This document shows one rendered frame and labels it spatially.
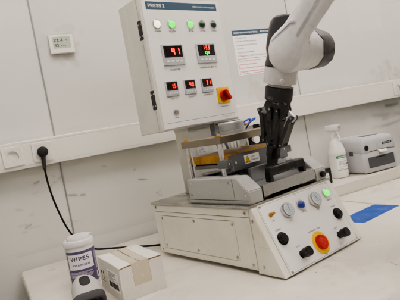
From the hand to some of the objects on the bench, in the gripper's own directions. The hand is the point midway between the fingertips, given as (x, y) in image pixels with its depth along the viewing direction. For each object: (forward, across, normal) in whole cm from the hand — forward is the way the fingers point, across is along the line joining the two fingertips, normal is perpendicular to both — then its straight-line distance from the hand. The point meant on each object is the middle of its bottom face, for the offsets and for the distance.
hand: (272, 157), depth 124 cm
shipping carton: (+34, -12, -38) cm, 52 cm away
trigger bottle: (+34, -28, +85) cm, 96 cm away
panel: (+20, +22, 0) cm, 30 cm away
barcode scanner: (+34, -15, -51) cm, 64 cm away
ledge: (+40, -29, +71) cm, 86 cm away
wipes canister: (+40, -29, -44) cm, 66 cm away
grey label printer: (+33, -24, +100) cm, 108 cm away
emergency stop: (+19, +20, 0) cm, 28 cm away
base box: (+30, -4, +2) cm, 31 cm away
